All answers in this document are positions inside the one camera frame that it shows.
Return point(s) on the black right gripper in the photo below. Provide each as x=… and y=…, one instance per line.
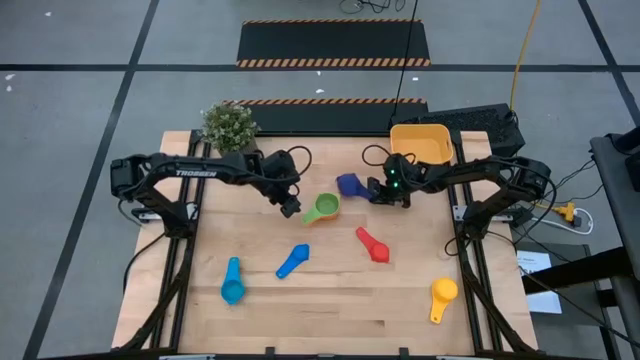
x=397, y=187

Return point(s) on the black table frame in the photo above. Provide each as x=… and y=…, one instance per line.
x=189, y=250

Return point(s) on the green measuring cup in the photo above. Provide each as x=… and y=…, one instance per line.
x=327, y=204

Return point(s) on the hazard striped black floor mat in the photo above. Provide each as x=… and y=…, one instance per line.
x=332, y=42
x=325, y=117

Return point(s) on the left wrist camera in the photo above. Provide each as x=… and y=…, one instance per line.
x=291, y=207

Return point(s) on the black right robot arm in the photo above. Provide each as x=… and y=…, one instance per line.
x=480, y=172

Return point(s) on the light blue measuring cup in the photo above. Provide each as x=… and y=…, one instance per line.
x=233, y=290

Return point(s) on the potted plant striped pot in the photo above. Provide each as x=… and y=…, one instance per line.
x=229, y=127

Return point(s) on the red measuring cup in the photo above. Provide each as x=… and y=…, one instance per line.
x=379, y=252

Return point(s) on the purple measuring cup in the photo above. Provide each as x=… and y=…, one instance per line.
x=348, y=184

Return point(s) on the grey cart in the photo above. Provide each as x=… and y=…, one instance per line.
x=620, y=210

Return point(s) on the yellow plastic basket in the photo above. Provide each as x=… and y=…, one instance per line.
x=422, y=142

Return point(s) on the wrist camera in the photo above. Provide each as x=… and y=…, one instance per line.
x=375, y=187
x=291, y=207

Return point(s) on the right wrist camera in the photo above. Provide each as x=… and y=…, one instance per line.
x=375, y=187

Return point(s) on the yellow measuring cup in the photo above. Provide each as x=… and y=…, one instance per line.
x=444, y=290

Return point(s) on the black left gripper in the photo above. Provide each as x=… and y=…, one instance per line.
x=280, y=172

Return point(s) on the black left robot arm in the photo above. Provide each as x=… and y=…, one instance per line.
x=195, y=172

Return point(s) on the yellow power splitter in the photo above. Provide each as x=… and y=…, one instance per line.
x=567, y=211

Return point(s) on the white paper sheet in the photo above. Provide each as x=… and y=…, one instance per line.
x=532, y=262

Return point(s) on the black stand beam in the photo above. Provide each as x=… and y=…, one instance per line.
x=575, y=270

